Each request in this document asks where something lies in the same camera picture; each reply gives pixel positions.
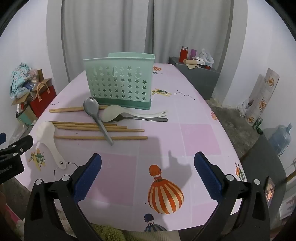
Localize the blue water jug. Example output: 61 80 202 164
268 123 292 158

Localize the white long-handled rice spoon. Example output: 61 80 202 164
102 105 167 122

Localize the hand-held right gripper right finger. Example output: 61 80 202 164
194 151 271 241

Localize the red gift bag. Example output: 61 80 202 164
30 82 57 118

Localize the floral cloth bundle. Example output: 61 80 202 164
10 62 35 99

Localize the white plastic bag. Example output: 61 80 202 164
199 48 214 66

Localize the pink balloon-print tablecloth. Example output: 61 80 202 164
20 62 249 232

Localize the red thermos bottle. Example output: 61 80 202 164
179 46 188 63

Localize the rolled floral sheet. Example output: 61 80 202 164
245 68 280 126

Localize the white short-handled rice paddle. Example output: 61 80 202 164
35 121 67 171

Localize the dark grey panel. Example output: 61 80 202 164
240 134 287 209

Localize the green star-cutout utensil holder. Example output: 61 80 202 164
83 52 156 110

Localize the teal box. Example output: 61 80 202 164
17 111 38 126

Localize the grey cabinet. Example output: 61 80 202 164
168 56 220 100

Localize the white curtain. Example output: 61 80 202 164
148 0 248 77
46 0 154 84

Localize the wooden chopstick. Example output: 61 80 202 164
49 107 102 113
49 106 110 113
57 126 145 132
54 125 127 129
51 121 117 127
54 136 148 141

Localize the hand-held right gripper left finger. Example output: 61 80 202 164
24 153 102 241

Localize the crumpled clear plastic bag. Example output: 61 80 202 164
237 97 253 117

